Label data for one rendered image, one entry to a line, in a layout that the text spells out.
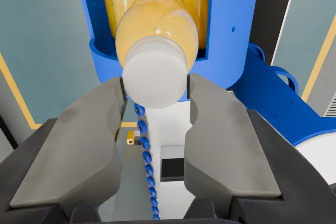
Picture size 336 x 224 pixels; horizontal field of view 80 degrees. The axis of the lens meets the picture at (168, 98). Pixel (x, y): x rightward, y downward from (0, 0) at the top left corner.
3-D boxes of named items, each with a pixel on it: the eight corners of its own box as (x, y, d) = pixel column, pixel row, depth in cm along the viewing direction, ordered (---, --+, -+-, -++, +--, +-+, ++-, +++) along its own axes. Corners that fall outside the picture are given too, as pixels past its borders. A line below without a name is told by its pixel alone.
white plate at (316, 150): (323, 195, 78) (321, 192, 79) (389, 147, 64) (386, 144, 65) (263, 179, 72) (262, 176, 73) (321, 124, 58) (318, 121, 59)
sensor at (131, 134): (129, 136, 79) (127, 145, 74) (128, 130, 77) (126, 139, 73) (149, 135, 78) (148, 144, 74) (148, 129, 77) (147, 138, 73)
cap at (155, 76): (181, 94, 15) (183, 109, 13) (126, 90, 14) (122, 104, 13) (190, 41, 13) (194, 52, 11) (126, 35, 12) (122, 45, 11)
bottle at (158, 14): (180, 40, 31) (198, 114, 16) (133, 35, 31) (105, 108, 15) (187, -12, 27) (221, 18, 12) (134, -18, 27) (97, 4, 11)
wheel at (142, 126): (144, 137, 67) (149, 134, 68) (142, 126, 64) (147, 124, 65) (137, 130, 70) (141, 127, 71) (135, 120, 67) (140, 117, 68)
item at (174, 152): (161, 150, 79) (160, 186, 66) (160, 143, 77) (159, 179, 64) (186, 149, 79) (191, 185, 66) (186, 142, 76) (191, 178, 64)
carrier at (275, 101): (246, 83, 152) (269, 49, 138) (321, 192, 79) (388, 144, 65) (212, 71, 146) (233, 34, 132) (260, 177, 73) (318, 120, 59)
